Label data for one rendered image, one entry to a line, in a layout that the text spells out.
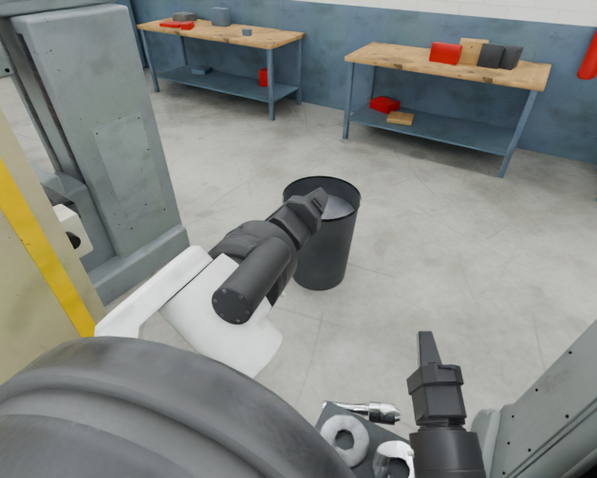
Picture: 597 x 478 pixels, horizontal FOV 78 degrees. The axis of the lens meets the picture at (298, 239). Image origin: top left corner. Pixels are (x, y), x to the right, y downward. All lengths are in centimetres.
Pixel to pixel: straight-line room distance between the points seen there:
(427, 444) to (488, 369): 184
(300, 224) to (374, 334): 190
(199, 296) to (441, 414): 37
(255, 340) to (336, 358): 188
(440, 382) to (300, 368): 164
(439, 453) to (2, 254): 119
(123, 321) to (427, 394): 40
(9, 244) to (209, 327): 106
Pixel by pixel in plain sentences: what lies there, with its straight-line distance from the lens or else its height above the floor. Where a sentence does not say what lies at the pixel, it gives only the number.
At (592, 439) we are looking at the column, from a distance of 127.
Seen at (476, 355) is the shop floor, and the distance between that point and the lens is 242.
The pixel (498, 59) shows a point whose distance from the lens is 409.
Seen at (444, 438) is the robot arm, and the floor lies 136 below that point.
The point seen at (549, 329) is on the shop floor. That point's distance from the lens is 275.
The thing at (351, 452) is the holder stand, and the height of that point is 114.
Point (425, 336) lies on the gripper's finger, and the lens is 61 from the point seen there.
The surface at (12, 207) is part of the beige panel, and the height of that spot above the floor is 126.
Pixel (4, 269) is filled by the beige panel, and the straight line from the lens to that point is 136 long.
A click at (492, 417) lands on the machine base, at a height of 20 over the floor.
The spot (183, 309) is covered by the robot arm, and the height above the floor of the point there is 161.
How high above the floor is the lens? 185
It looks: 40 degrees down
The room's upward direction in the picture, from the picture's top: straight up
